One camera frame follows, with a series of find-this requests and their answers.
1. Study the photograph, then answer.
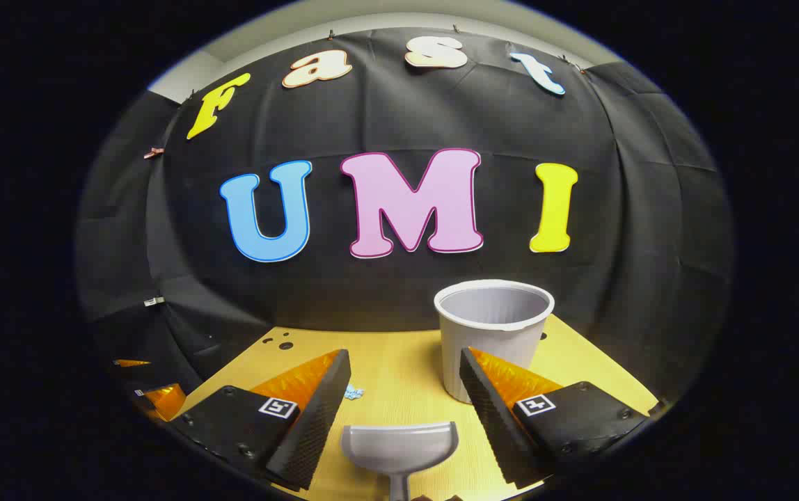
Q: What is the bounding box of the grey plastic dustpan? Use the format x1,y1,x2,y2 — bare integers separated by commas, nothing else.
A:
341,421,459,501

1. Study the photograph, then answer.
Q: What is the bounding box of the black backdrop cloth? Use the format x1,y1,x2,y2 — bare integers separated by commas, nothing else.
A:
76,28,734,411

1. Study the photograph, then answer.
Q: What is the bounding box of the white ribbed garbage bin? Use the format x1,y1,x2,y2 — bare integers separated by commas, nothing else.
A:
434,280,555,404

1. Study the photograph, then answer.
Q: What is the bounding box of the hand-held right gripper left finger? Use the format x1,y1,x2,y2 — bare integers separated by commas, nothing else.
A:
168,349,351,491

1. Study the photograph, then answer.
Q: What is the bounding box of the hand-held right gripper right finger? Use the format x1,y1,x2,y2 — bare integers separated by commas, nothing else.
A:
459,347,651,489

